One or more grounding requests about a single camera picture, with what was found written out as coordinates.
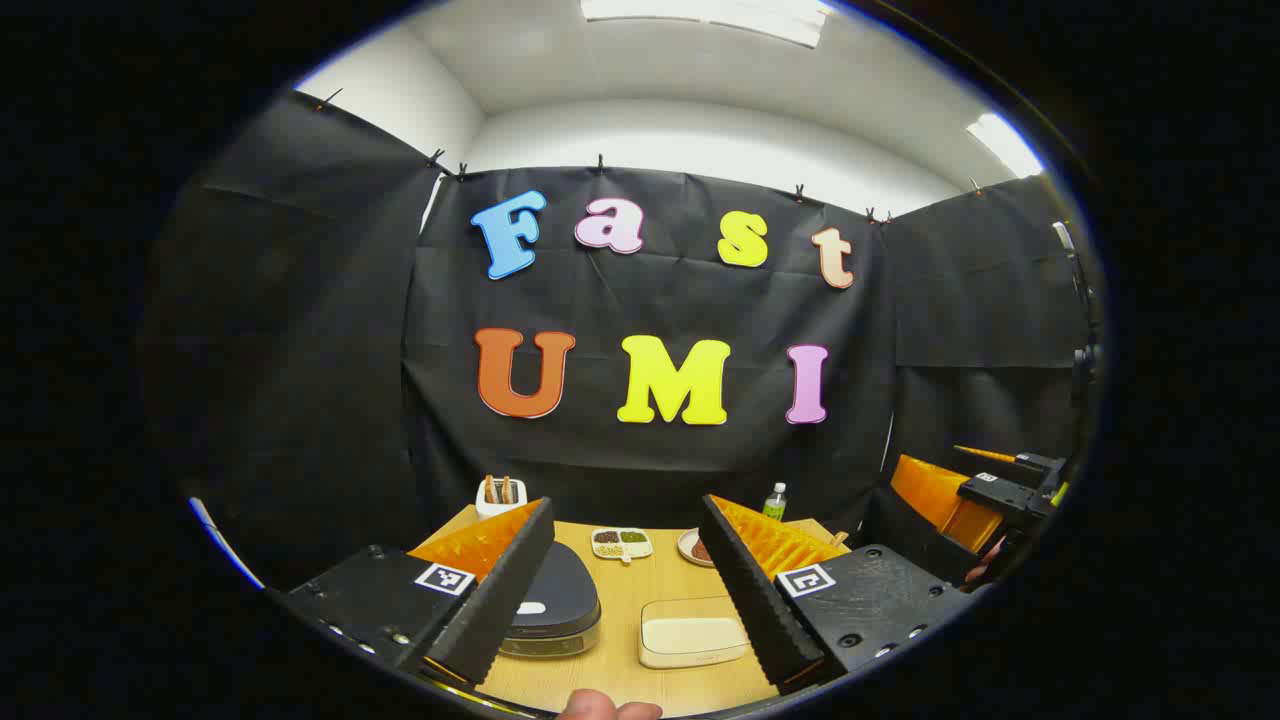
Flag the white divided bean dish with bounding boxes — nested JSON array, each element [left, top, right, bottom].
[[590, 527, 654, 564]]

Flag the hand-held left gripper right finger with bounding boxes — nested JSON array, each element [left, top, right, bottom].
[[698, 494, 986, 693]]

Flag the black backdrop cloth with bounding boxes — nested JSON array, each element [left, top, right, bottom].
[[140, 88, 1101, 591]]

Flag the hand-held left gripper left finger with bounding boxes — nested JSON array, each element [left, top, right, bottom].
[[268, 497, 556, 691]]

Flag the black and silver rice cooker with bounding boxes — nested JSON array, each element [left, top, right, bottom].
[[498, 540, 603, 658]]

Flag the small ceiling light panel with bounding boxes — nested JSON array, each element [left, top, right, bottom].
[[966, 112, 1046, 179]]

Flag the white toaster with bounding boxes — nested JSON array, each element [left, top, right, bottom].
[[475, 478, 528, 519]]

